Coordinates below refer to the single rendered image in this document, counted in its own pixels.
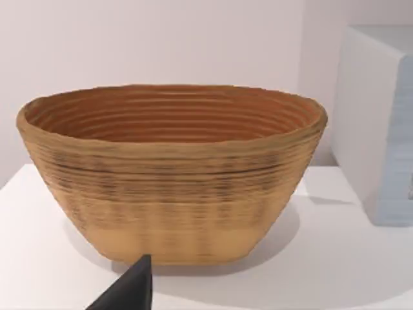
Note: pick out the pale microwave oven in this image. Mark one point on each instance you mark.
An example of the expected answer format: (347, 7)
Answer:
(371, 129)

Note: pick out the brown woven basket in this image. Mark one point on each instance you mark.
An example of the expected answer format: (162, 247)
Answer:
(167, 206)

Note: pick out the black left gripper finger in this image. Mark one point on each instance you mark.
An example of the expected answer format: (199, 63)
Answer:
(134, 287)

